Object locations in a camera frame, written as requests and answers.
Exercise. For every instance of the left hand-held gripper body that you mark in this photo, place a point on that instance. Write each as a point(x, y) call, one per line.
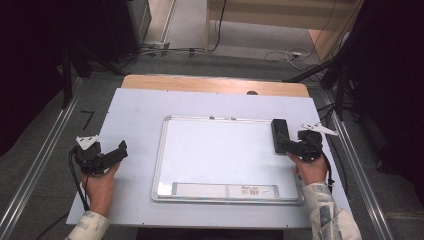
point(88, 160)

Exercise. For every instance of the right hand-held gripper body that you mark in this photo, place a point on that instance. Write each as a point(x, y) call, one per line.
point(310, 146)

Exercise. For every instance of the black whiteboard eraser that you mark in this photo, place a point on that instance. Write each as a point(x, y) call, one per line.
point(279, 130)

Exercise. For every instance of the white whiteboard with metal frame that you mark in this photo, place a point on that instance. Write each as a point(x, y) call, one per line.
point(226, 160)

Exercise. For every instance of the person's right hand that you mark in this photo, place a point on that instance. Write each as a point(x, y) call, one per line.
point(311, 171)

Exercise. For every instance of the person's left hand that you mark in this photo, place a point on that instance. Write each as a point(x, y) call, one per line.
point(100, 193)

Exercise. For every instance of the white board panel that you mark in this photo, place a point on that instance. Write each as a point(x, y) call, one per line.
point(140, 110)

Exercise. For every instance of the black metal stand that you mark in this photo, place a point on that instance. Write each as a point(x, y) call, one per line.
point(340, 90)
point(67, 80)

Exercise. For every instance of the wooden table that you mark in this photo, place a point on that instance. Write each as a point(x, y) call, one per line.
point(206, 85)

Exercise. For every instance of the power strip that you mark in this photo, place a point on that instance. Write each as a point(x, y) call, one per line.
point(155, 45)

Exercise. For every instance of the black cabinet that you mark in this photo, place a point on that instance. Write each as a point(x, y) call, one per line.
point(125, 26)

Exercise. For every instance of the light wooden furniture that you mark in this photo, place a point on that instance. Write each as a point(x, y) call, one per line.
point(273, 13)

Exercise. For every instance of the metal floor rail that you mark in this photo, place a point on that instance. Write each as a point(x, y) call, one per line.
point(36, 166)
point(361, 180)

